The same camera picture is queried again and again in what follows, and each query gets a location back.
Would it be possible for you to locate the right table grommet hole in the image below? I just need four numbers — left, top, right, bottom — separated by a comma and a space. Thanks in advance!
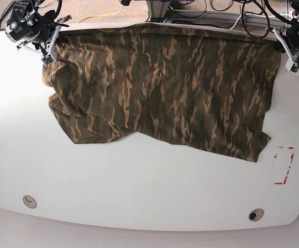
248, 208, 264, 222

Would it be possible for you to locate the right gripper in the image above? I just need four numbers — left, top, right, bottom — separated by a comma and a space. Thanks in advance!
17, 15, 72, 61

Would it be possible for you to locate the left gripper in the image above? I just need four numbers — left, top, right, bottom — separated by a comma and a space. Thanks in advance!
273, 28, 299, 67

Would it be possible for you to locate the camouflage t-shirt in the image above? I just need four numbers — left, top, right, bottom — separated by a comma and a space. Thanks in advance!
42, 23, 281, 162

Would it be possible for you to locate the aluminium frame stand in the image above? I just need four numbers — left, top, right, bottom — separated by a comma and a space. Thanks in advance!
146, 1, 288, 28

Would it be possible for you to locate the white cable on floor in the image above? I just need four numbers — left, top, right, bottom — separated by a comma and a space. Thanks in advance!
229, 12, 246, 30

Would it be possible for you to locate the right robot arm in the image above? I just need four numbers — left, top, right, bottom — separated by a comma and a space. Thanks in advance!
4, 1, 71, 66

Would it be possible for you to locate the yellow cable on floor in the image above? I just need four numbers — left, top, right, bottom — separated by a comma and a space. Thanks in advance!
78, 4, 126, 23

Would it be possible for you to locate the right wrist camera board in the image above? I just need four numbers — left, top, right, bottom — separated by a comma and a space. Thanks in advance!
41, 55, 54, 67

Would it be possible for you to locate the left table grommet hole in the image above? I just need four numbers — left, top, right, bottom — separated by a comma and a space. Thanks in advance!
22, 195, 37, 209

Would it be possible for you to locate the table grommet hole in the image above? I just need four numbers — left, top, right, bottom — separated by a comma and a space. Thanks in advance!
22, 195, 37, 209
248, 208, 264, 222

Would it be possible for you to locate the red tape rectangle marking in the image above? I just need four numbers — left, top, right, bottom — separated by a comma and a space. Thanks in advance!
270, 146, 295, 185

